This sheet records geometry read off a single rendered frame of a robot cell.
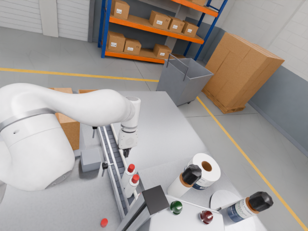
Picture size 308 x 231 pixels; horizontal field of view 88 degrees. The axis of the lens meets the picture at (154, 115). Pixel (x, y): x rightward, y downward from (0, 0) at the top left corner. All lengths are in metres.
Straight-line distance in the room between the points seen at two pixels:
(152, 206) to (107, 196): 0.72
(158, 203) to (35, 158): 0.25
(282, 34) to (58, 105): 5.21
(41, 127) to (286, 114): 4.92
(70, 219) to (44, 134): 0.70
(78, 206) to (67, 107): 0.73
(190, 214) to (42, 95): 0.39
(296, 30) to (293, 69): 0.88
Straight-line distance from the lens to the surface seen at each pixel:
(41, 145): 0.37
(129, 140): 0.82
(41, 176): 0.38
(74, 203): 1.04
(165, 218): 0.38
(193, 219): 0.41
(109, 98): 0.38
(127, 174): 0.89
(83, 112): 0.37
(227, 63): 4.02
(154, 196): 0.36
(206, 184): 1.15
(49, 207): 1.05
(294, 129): 4.98
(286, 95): 5.01
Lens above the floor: 1.82
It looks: 39 degrees down
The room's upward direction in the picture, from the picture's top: 24 degrees clockwise
